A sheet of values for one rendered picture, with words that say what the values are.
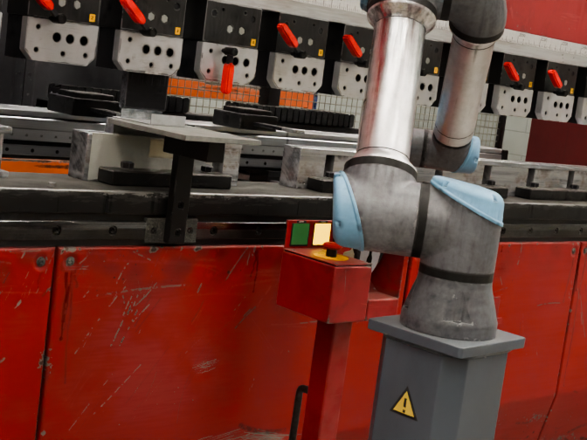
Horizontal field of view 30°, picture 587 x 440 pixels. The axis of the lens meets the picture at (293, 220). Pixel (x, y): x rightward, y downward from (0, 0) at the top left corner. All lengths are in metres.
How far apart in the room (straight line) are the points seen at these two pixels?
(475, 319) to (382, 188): 0.24
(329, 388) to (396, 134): 0.74
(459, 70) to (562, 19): 1.26
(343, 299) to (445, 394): 0.56
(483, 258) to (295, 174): 0.94
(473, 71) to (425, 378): 0.59
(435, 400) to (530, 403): 1.59
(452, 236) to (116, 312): 0.76
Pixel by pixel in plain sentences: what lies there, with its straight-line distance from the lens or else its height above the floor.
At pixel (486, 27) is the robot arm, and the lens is 1.90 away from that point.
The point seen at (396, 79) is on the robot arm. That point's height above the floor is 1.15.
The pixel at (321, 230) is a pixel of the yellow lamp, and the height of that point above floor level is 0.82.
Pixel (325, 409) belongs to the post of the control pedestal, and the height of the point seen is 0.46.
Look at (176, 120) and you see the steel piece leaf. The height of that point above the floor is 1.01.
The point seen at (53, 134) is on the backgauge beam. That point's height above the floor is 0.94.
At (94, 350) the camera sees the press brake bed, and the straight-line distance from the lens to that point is 2.15.
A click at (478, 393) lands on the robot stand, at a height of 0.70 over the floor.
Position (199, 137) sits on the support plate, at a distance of 2.02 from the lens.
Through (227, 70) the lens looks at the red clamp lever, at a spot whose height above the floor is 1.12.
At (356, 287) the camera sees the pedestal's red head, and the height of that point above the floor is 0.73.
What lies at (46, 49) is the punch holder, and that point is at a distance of 2.10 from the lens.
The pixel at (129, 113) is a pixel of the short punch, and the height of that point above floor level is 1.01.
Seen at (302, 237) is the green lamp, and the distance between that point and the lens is 2.27.
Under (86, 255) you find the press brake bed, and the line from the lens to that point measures 2.08.
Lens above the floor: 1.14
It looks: 8 degrees down
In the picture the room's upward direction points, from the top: 8 degrees clockwise
